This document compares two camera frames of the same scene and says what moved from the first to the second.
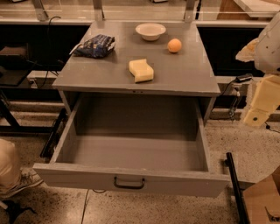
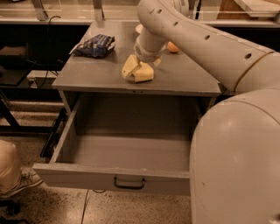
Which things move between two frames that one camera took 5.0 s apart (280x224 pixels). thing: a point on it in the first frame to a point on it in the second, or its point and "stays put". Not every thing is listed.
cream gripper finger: (248, 53) to (157, 62)
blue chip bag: (97, 46) stays put
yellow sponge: (141, 70) stays put
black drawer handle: (128, 186) stays put
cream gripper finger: (256, 118) to (129, 65)
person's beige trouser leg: (10, 171) stays put
